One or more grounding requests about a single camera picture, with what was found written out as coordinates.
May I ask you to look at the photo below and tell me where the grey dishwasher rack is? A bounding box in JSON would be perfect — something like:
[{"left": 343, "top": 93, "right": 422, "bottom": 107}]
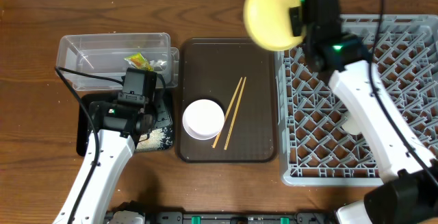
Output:
[{"left": 274, "top": 14, "right": 437, "bottom": 187}]

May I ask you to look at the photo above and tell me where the brown serving tray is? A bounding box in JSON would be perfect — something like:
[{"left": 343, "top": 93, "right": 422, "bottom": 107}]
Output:
[{"left": 176, "top": 38, "right": 277, "bottom": 163}]

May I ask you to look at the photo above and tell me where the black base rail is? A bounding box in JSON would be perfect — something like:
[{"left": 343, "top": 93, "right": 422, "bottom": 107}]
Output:
[{"left": 102, "top": 211, "right": 339, "bottom": 224}]

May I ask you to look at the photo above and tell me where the wooden chopstick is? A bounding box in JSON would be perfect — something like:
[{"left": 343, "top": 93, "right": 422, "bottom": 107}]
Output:
[
  {"left": 224, "top": 77, "right": 247, "bottom": 150},
  {"left": 212, "top": 77, "right": 243, "bottom": 149}
]

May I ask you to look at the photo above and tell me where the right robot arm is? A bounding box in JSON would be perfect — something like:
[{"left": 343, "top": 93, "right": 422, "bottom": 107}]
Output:
[{"left": 289, "top": 0, "right": 437, "bottom": 224}]

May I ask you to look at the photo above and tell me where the clear plastic bin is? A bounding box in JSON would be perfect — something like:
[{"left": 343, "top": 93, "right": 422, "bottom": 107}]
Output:
[{"left": 56, "top": 33, "right": 179, "bottom": 88}]

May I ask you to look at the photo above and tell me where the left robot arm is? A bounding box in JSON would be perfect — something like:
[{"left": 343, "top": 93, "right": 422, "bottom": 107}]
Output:
[{"left": 55, "top": 68, "right": 174, "bottom": 223}]

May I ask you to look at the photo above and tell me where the white bowl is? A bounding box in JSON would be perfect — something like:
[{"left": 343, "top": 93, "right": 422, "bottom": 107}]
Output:
[{"left": 182, "top": 99, "right": 224, "bottom": 140}]

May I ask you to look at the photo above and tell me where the green orange snack wrapper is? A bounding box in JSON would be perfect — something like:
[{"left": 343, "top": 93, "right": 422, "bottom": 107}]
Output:
[{"left": 124, "top": 53, "right": 153, "bottom": 71}]

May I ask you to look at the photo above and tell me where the yellow plate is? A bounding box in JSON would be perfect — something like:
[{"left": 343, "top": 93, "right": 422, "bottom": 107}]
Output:
[{"left": 243, "top": 0, "right": 305, "bottom": 51}]

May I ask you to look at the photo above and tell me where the white napkin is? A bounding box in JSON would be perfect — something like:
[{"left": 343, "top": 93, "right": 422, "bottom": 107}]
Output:
[{"left": 150, "top": 59, "right": 168, "bottom": 72}]

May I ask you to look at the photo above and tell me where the white cup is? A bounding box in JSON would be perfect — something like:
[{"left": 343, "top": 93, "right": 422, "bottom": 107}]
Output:
[{"left": 342, "top": 111, "right": 361, "bottom": 136}]

